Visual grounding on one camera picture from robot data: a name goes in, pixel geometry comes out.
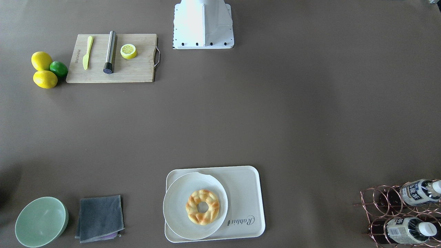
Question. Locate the green ceramic bowl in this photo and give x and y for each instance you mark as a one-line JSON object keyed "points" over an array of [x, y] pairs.
{"points": [[41, 221]]}

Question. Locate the green lime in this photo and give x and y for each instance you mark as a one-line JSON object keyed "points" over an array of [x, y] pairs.
{"points": [[59, 69]]}

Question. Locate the yellow plastic knife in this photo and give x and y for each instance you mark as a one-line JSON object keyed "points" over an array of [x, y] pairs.
{"points": [[85, 59]]}

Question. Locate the copper wire bottle rack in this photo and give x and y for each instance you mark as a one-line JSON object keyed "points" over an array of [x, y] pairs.
{"points": [[381, 206]]}

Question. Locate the folded grey cloth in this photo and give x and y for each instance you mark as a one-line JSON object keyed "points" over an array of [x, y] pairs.
{"points": [[100, 218]]}

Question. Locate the bamboo cutting board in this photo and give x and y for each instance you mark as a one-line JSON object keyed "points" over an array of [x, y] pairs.
{"points": [[137, 70]]}

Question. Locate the white round plate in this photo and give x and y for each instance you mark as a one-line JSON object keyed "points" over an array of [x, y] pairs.
{"points": [[175, 201]]}

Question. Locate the lower yellow lemon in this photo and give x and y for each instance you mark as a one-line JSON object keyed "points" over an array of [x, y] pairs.
{"points": [[45, 79]]}

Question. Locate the tea bottle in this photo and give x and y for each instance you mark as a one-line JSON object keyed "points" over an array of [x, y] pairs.
{"points": [[417, 193], [410, 230]]}

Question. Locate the yellow lemon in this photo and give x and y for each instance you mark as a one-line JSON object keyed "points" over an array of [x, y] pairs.
{"points": [[41, 61], [45, 79]]}

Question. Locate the upper tea bottle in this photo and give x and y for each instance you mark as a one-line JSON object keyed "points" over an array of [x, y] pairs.
{"points": [[417, 193]]}

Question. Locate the steel cylindrical muddler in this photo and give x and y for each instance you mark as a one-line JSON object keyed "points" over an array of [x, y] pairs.
{"points": [[110, 54]]}

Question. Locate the upper yellow lemon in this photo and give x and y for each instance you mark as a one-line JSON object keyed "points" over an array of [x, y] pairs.
{"points": [[41, 61]]}

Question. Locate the braided ring bread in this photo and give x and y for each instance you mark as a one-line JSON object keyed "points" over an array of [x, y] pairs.
{"points": [[197, 197]]}

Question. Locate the lower tea bottle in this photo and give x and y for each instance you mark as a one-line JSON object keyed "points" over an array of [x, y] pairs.
{"points": [[410, 230]]}

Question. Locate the white serving tray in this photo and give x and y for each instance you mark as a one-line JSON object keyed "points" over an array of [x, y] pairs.
{"points": [[245, 214]]}

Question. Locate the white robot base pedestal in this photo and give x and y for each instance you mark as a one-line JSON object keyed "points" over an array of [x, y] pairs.
{"points": [[203, 24]]}

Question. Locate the halved lemon slice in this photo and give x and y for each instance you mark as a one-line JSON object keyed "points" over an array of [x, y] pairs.
{"points": [[128, 51]]}

